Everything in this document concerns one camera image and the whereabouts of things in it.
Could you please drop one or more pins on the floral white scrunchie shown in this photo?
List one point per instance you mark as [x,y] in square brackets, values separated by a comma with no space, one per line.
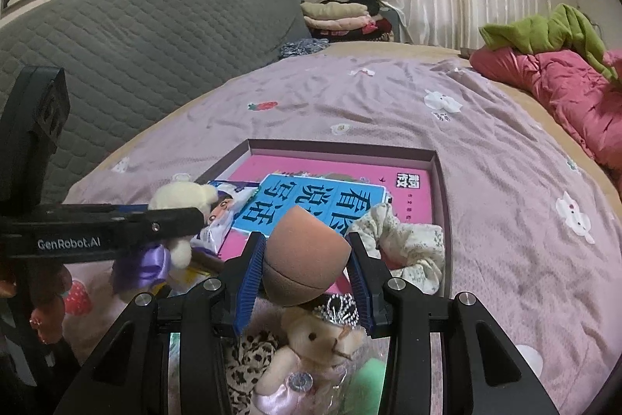
[415,251]

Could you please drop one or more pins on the stack of folded clothes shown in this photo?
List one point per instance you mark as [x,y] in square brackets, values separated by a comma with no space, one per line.
[350,20]

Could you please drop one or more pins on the green blanket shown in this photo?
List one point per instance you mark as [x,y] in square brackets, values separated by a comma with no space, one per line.
[565,28]

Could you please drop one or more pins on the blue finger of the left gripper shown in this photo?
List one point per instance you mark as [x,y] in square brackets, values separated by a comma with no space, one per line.
[95,208]
[112,234]

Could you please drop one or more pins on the peach plush bun toy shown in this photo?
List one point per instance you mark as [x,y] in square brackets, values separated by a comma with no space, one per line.
[303,258]

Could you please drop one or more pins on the cream bear purple dress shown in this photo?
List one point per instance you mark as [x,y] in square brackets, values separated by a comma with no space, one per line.
[146,269]

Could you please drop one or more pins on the pink and blue book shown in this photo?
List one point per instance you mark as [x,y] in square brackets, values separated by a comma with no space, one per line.
[390,202]

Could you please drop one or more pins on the hand with red nails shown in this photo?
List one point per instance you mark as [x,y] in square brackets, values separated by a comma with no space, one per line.
[47,281]

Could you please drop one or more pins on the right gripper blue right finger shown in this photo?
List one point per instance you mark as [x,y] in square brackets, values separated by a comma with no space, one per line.
[367,277]

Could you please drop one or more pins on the blue patterned cloth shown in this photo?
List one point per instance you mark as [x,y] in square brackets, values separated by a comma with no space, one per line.
[302,47]

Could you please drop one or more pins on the yellow cartoon snack packet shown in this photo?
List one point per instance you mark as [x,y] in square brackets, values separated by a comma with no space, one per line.
[182,277]

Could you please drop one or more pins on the purple cartoon snack packet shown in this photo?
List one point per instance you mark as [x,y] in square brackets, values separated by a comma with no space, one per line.
[232,197]

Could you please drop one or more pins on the pink quilted comforter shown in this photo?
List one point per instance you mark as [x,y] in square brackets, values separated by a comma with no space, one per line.
[581,100]

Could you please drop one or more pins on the shallow purple cardboard box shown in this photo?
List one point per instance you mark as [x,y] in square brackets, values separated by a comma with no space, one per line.
[335,182]

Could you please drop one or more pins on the leopard print scrunchie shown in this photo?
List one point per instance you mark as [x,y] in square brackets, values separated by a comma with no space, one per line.
[246,359]

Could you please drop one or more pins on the green plush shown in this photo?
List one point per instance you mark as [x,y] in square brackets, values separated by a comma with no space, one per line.
[364,393]

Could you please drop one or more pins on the grey quilted headboard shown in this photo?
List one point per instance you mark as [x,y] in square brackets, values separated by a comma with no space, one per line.
[129,63]

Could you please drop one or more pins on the beige bear with tiara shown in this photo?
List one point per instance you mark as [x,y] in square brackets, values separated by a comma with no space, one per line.
[305,375]

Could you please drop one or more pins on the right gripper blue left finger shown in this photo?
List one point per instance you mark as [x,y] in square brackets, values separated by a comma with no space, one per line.
[247,281]

